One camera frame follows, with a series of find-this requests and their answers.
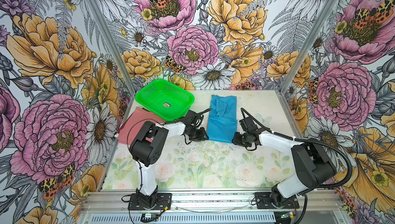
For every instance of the left aluminium corner post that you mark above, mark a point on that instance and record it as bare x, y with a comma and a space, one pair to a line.
107, 35

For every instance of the aluminium corner post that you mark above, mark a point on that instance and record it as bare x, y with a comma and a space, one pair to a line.
303, 52
107, 35

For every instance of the aluminium front rail frame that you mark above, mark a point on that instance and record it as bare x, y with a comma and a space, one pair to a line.
229, 206

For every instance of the blue t shirt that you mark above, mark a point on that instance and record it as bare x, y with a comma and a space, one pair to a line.
222, 119

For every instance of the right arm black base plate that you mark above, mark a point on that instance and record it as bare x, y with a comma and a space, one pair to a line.
268, 200

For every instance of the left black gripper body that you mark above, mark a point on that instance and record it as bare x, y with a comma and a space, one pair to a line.
195, 134

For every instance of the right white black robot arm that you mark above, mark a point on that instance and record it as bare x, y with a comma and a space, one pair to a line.
313, 167

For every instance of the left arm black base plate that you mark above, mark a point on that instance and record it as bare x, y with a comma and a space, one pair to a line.
155, 202

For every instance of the right aluminium corner post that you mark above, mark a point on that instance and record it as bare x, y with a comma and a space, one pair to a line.
303, 52

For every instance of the small label in basket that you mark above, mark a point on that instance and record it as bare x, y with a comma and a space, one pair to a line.
167, 105

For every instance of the folded red t shirt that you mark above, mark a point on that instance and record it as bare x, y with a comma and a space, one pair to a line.
134, 123

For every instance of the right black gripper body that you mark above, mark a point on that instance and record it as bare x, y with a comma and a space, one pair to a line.
242, 139

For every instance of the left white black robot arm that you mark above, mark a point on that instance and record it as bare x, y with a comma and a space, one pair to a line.
147, 147

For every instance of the green plastic basket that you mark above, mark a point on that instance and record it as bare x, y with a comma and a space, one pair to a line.
154, 95

